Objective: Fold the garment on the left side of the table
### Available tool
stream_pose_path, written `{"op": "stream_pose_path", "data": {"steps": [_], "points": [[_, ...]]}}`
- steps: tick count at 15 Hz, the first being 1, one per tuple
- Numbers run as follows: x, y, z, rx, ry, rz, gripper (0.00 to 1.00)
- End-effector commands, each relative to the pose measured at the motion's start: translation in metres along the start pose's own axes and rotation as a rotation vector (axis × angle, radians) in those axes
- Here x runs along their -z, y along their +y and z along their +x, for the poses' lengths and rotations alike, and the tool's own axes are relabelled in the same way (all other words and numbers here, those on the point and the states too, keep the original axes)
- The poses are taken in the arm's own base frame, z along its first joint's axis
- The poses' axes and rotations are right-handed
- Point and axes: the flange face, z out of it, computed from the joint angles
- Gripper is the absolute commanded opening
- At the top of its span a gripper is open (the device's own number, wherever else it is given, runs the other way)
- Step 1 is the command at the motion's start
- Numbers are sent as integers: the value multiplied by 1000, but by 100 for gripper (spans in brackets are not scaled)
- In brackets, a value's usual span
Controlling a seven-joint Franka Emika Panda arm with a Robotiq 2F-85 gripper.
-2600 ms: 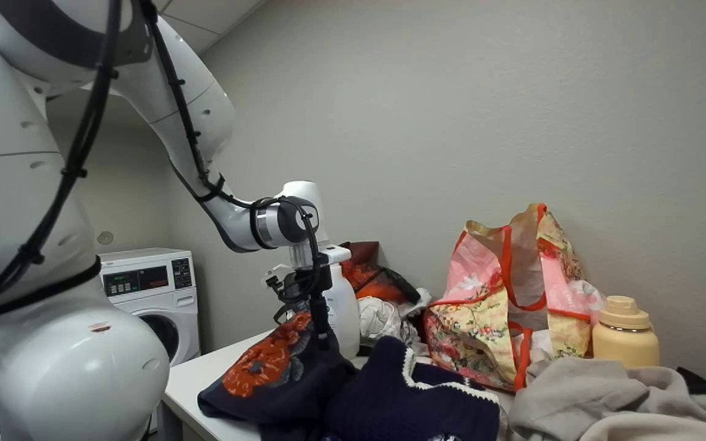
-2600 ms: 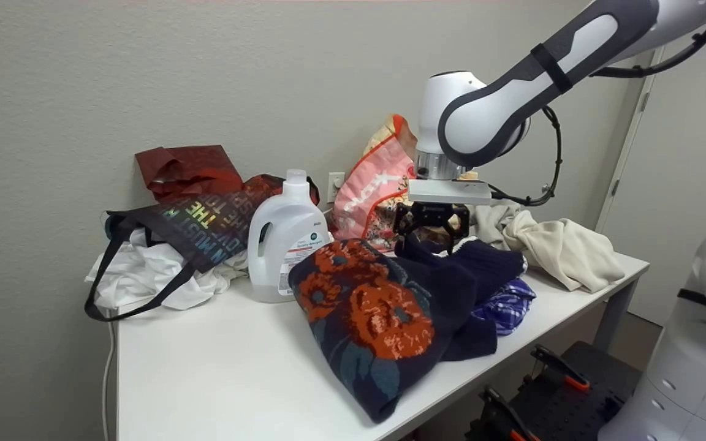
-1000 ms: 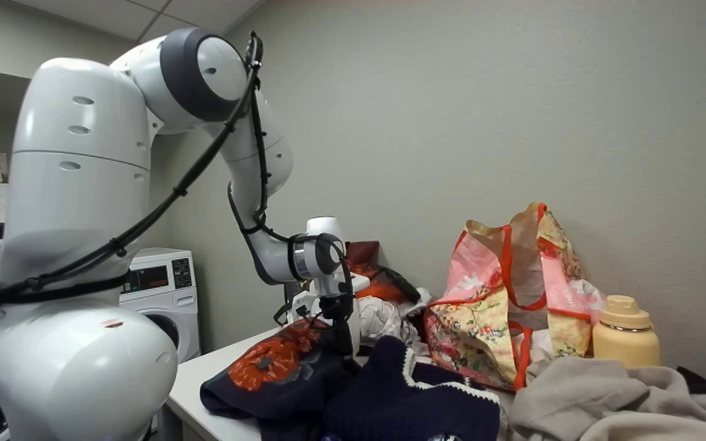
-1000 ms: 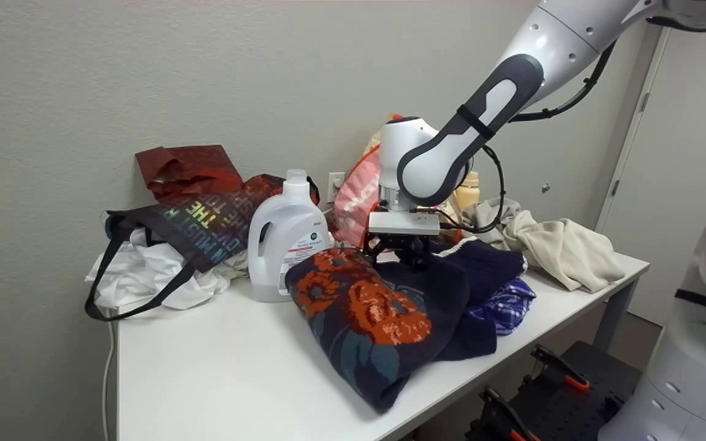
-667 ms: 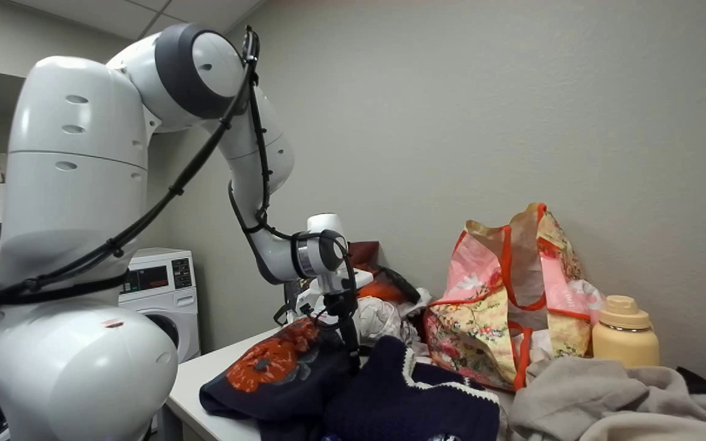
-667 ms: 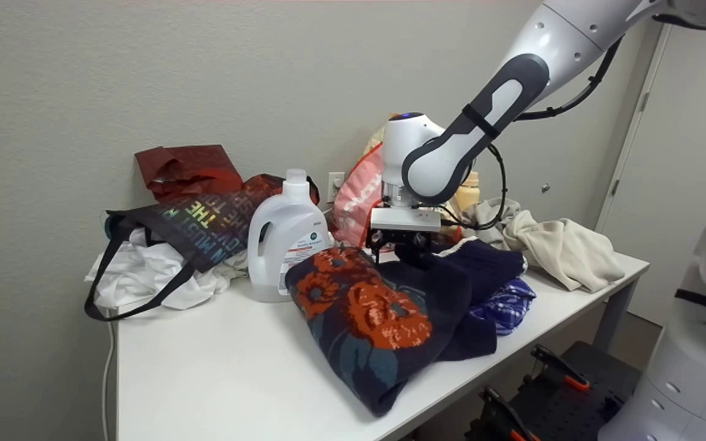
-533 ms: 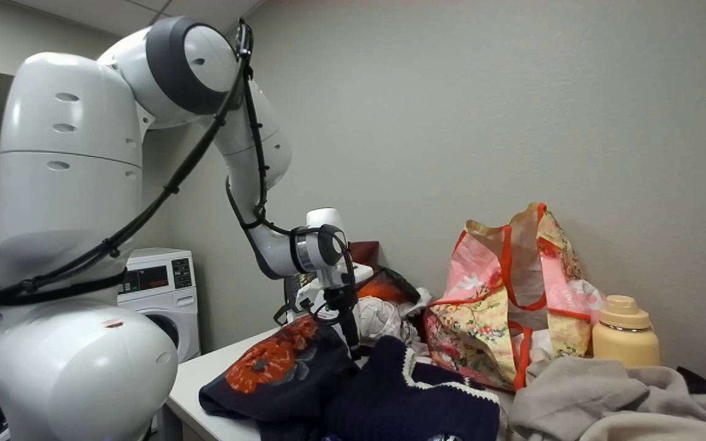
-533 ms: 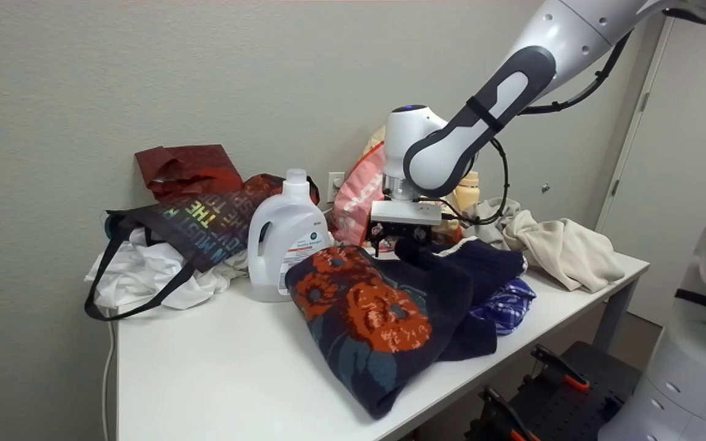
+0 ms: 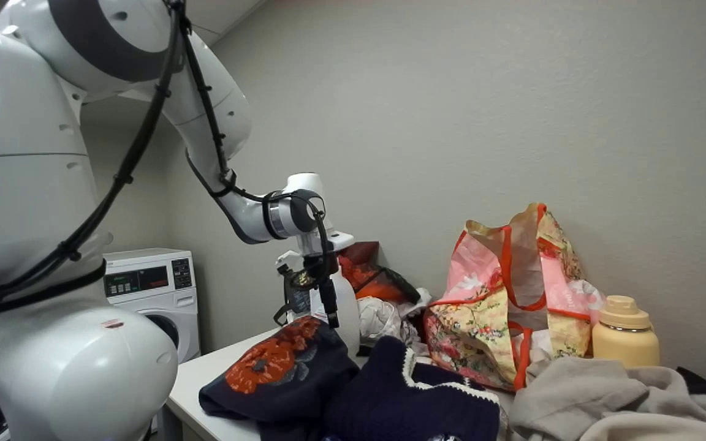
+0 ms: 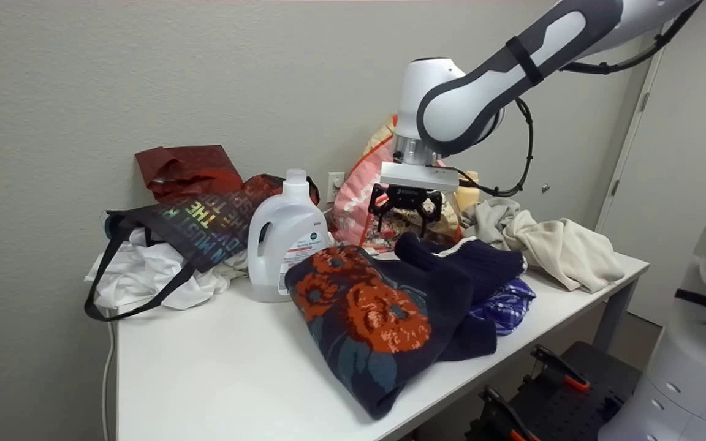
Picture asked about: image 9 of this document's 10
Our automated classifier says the white washing machine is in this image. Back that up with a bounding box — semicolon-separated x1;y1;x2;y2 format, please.
100;244;205;362

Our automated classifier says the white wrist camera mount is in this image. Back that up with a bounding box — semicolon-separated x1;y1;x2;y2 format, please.
274;230;358;275

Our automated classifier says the white plastic bag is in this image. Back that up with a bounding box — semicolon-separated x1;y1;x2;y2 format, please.
357;289;438;348

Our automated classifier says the pale yellow jug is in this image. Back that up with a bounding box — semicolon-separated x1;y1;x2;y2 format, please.
591;294;664;369

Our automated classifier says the dark navy cloth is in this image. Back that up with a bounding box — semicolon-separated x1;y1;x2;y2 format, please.
164;325;373;441

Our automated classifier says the black printed tote bag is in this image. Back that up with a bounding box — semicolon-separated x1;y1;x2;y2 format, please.
272;265;317;325

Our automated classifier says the navy knit sweater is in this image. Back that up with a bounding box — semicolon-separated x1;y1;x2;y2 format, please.
324;336;507;441

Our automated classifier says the pink floral tote bag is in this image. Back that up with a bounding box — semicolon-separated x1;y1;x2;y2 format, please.
422;201;609;393

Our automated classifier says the cream beige garment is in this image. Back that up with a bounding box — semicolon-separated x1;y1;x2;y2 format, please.
507;354;706;441

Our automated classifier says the navy fleece garment orange print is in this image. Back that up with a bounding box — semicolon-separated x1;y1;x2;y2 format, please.
196;314;366;441

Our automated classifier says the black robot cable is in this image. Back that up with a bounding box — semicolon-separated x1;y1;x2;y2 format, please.
0;0;333;322

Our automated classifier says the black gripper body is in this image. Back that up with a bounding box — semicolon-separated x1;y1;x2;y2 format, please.
301;249;341;289

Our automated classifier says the white detergent bottle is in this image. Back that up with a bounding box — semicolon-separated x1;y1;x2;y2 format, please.
310;267;366;359

